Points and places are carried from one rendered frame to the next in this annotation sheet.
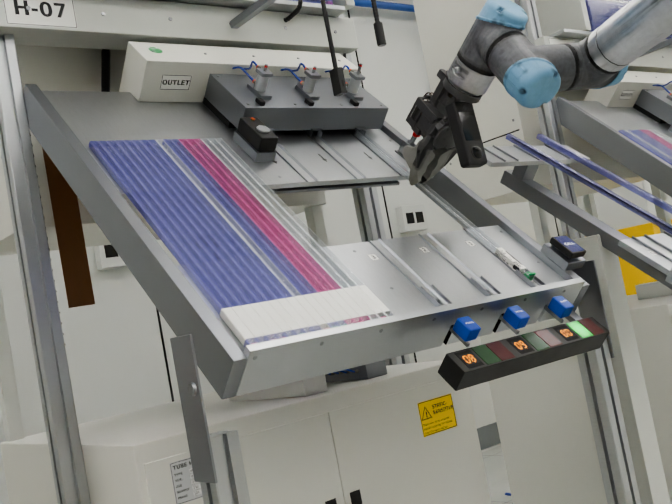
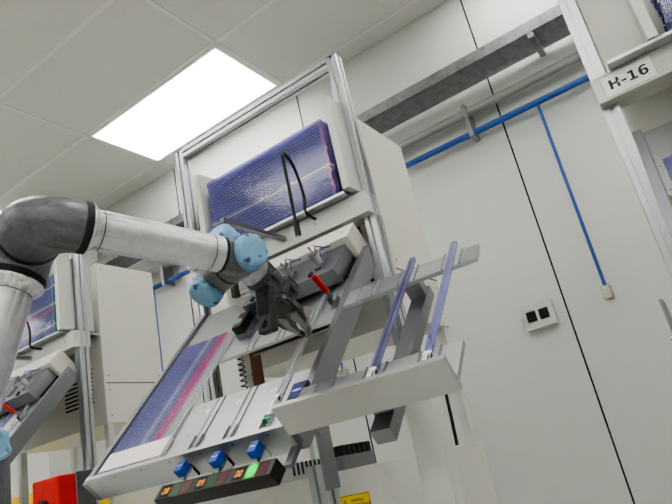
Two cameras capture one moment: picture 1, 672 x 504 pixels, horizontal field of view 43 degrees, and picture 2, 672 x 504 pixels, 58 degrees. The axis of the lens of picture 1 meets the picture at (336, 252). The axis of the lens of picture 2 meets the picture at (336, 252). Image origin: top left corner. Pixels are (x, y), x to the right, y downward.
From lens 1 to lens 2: 2.00 m
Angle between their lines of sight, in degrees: 69
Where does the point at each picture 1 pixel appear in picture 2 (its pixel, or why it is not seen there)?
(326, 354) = (124, 481)
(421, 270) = (217, 419)
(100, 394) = (545, 424)
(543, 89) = (201, 297)
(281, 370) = (110, 488)
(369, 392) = (303, 486)
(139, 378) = (575, 411)
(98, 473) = not seen: outside the picture
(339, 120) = (304, 289)
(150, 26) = not seen: hidden behind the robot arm
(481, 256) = (265, 402)
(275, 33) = (309, 231)
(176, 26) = not seen: hidden behind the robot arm
